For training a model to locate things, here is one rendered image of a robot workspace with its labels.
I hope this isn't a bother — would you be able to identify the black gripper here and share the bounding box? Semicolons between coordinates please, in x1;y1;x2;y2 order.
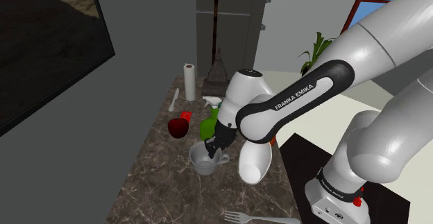
203;119;238;160

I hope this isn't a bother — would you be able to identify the white mug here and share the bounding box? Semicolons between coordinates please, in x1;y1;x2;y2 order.
188;140;231;177

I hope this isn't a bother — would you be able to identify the green spray bottle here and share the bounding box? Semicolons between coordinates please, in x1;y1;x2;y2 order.
198;96;224;142

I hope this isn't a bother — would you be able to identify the red apple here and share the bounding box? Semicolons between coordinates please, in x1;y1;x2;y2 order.
167;117;190;139

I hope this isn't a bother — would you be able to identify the white oval vase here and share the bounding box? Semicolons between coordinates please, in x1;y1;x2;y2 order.
237;138;273;186

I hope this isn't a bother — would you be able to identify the white plastic knife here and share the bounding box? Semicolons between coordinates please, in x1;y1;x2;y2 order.
168;87;180;112

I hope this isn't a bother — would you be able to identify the white paper towel roll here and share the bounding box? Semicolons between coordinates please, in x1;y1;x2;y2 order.
183;63;197;102

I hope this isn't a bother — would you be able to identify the silver fork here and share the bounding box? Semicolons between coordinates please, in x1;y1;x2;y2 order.
223;209;302;224

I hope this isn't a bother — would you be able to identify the black robot stand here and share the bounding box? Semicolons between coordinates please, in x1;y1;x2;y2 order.
278;132;411;224

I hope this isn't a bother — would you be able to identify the grey refrigerator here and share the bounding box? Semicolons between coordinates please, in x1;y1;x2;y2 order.
195;0;271;80

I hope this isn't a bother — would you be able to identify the green potted plant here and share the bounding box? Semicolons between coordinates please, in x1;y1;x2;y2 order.
297;31;337;78

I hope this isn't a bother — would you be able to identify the dark broom with long handle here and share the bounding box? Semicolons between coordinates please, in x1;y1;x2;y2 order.
201;0;232;98

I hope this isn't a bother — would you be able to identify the large black-framed wall picture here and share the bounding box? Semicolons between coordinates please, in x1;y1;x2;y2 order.
0;0;116;138

